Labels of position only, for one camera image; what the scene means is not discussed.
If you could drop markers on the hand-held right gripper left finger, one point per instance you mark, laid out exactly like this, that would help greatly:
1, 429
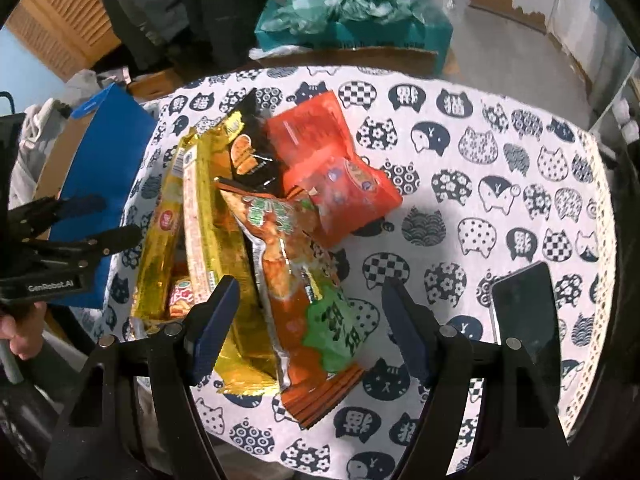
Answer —
216, 321

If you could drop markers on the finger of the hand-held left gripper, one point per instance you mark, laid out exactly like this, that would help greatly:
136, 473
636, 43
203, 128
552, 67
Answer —
75, 206
117, 238

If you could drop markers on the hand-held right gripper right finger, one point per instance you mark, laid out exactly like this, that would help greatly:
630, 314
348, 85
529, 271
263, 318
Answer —
404, 331

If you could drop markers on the slim gold snack packet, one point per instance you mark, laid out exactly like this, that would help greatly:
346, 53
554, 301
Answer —
162, 220

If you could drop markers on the blue cardboard box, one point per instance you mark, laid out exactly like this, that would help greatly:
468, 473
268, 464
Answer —
102, 160

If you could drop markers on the orange and green snack packet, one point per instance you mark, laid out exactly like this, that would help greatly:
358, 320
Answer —
295, 290

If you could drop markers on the wide gold snack packet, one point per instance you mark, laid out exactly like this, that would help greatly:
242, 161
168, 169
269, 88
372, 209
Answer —
210, 230

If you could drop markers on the black chip packet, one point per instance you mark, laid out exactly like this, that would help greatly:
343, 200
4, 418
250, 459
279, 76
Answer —
247, 152

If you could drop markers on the red-orange snack packet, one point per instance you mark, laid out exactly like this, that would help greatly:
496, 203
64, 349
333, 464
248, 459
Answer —
320, 160

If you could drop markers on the person's left hand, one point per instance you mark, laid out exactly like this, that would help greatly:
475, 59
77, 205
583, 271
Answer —
22, 337

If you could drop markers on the small red snack packet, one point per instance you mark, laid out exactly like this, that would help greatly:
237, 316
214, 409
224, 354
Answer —
182, 297

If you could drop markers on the white cloth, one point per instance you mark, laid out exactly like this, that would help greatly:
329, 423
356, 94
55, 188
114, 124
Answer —
35, 120

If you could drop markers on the black smartphone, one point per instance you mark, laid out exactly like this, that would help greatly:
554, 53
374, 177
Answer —
525, 310

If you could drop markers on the cat print tablecloth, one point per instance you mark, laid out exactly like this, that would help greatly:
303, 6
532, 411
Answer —
480, 200

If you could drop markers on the wooden louvred panel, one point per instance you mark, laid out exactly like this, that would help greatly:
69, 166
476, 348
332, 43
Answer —
65, 15

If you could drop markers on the dark clothing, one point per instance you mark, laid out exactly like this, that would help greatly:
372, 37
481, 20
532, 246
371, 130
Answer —
200, 5

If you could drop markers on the flat brown cardboard sheet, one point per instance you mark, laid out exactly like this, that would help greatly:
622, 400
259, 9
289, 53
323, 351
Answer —
350, 57

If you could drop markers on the teal cardboard box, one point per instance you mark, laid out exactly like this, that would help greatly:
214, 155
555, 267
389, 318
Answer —
380, 35

